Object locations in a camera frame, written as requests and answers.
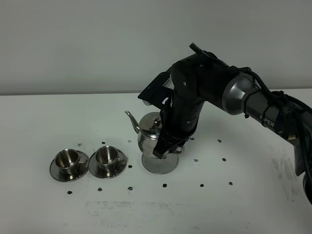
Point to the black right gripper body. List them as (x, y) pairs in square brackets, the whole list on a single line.
[(183, 111)]

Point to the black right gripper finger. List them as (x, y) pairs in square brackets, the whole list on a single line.
[(168, 142)]

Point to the stainless steel teapot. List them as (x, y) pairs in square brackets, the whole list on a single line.
[(148, 130)]

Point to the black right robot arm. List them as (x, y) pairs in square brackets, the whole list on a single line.
[(181, 91)]

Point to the right stainless steel teacup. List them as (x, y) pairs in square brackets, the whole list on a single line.
[(108, 157)]

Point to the stainless steel teacup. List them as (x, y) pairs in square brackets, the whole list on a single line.
[(69, 161), (108, 157)]

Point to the left stainless steel teacup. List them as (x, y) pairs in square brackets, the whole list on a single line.
[(69, 161)]

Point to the right steel saucer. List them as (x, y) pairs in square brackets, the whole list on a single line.
[(106, 174)]

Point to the left steel saucer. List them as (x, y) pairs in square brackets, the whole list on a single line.
[(58, 176)]

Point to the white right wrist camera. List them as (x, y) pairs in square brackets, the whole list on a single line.
[(158, 90)]

